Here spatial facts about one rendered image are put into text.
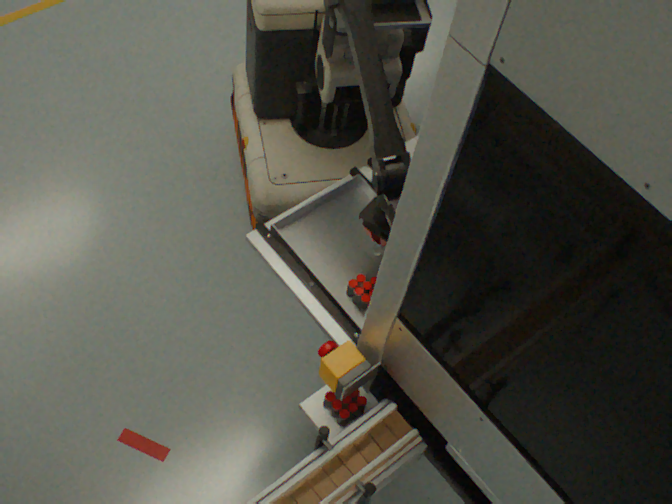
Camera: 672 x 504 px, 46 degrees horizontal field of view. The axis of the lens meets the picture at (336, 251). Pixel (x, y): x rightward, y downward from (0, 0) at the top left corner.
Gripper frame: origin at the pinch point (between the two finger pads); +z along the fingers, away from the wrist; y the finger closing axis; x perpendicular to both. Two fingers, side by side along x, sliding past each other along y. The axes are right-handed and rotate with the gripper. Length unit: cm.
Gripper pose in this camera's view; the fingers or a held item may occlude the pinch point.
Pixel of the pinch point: (380, 241)
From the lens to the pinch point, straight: 178.5
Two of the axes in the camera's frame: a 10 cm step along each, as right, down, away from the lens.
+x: 6.0, -6.4, 4.9
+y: 8.0, 5.5, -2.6
